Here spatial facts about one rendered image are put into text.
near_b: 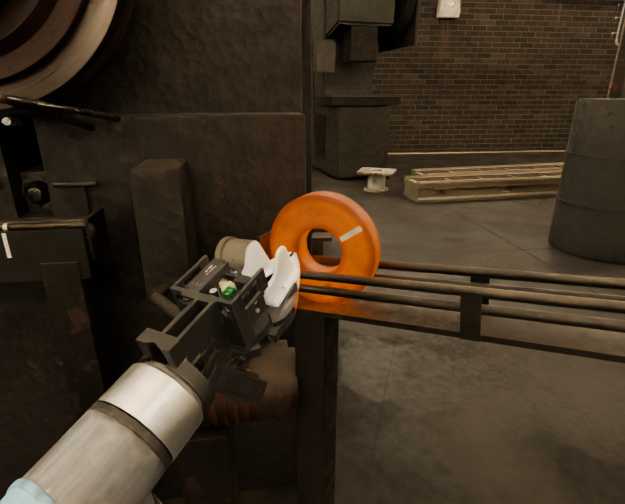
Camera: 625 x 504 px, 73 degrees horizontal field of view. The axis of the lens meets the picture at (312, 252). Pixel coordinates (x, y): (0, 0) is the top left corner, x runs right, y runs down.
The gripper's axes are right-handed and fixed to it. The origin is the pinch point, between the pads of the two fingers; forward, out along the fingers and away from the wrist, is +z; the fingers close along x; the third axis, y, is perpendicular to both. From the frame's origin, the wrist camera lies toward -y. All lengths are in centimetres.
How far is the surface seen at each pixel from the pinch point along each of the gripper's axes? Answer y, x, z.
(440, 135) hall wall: -250, 125, 637
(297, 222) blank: 0.6, 3.1, 7.9
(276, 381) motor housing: -20.8, 4.8, -3.0
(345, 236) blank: -0.5, -3.8, 7.9
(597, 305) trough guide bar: -1.7, -31.6, 5.1
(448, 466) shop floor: -83, -16, 26
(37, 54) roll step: 23.7, 37.4, 5.2
